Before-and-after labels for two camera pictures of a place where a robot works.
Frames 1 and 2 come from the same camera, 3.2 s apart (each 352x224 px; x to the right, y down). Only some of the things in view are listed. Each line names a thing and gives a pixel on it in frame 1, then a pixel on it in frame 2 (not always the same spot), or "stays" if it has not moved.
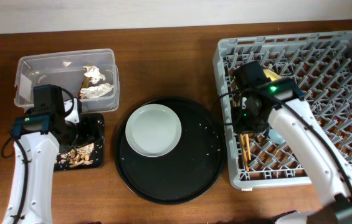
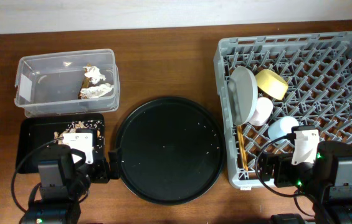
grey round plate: [153, 130] -> [243, 91]
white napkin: [95, 91] stays
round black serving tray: [188, 170] stays
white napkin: [93, 72] stays
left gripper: [92, 131] -> [103, 176]
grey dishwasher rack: [334, 73] stays
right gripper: [239, 127] -> [281, 162]
